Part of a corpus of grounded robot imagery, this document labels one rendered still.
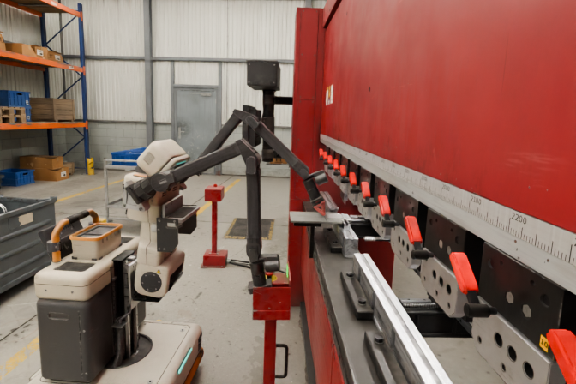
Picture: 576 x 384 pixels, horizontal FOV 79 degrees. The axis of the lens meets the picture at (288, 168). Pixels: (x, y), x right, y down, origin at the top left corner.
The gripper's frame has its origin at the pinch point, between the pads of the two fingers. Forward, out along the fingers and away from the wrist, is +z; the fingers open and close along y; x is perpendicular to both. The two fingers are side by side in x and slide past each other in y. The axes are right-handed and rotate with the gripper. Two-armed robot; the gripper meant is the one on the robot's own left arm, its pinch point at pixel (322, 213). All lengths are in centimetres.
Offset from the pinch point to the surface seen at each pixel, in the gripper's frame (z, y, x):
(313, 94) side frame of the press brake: -61, 83, -30
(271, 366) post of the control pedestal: 45, -36, 50
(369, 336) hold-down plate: 12, -90, 2
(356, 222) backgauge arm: 28, 43, -17
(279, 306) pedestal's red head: 17, -43, 33
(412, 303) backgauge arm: 26, -63, -16
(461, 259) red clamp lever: -23, -131, -17
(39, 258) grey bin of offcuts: -35, 115, 243
